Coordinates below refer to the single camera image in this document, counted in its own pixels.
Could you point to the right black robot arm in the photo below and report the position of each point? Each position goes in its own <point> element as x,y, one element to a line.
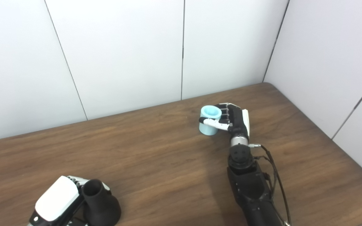
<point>250,188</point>

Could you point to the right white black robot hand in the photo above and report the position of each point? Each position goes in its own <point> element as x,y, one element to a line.
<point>237,121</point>

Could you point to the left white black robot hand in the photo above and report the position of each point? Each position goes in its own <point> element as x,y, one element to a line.
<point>57,201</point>

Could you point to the black nozzle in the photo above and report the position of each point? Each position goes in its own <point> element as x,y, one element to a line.
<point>101,207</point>

